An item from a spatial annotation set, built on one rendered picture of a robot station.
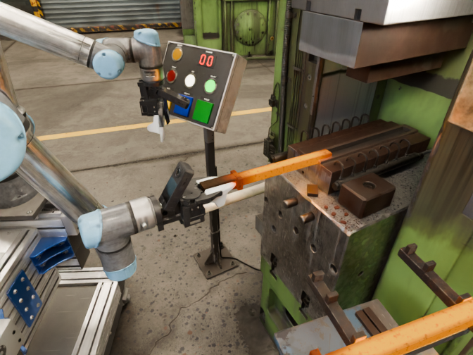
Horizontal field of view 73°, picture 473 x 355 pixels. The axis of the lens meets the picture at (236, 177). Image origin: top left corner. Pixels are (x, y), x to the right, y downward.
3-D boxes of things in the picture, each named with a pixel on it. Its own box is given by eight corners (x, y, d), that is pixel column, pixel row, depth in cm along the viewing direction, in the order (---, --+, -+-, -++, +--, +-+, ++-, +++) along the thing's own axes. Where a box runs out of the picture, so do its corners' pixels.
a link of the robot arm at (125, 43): (89, 43, 91) (129, 41, 93) (96, 35, 100) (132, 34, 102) (96, 71, 95) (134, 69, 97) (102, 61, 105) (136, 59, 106)
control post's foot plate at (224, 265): (206, 282, 176) (205, 270, 170) (191, 254, 192) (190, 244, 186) (241, 266, 184) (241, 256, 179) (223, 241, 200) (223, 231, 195)
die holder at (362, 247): (321, 332, 104) (349, 234, 78) (260, 253, 131) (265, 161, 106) (431, 267, 126) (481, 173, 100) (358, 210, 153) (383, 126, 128)
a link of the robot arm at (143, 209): (127, 194, 72) (135, 215, 66) (146, 189, 74) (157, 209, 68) (132, 219, 77) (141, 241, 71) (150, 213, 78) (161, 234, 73)
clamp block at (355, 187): (359, 220, 82) (365, 201, 79) (336, 201, 88) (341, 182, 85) (391, 206, 87) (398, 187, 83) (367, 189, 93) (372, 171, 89)
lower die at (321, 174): (327, 194, 91) (332, 170, 86) (286, 162, 105) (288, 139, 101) (422, 158, 107) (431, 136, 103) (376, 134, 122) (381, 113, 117)
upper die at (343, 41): (353, 69, 71) (363, 22, 65) (298, 49, 85) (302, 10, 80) (466, 47, 87) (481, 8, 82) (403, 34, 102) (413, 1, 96)
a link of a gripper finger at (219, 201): (234, 197, 83) (201, 207, 80) (235, 179, 80) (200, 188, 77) (240, 204, 81) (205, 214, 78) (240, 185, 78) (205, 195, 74)
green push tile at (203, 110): (206, 123, 115) (212, 103, 114) (191, 118, 119) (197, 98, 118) (209, 124, 116) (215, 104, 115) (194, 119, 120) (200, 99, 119)
